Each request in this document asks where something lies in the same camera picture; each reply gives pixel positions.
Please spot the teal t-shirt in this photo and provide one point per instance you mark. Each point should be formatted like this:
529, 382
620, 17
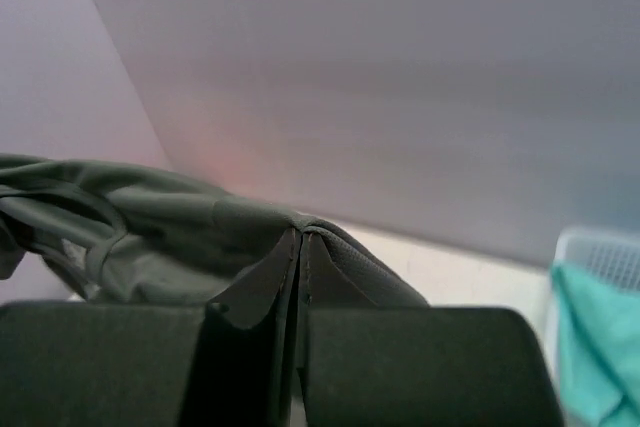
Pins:
597, 347

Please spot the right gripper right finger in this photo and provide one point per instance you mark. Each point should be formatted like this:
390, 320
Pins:
368, 358

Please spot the dark grey t-shirt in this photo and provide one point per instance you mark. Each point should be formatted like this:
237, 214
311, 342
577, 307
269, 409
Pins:
132, 233

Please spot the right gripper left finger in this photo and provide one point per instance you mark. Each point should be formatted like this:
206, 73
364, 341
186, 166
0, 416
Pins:
221, 363

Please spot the white plastic basket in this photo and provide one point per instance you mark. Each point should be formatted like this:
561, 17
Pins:
610, 255

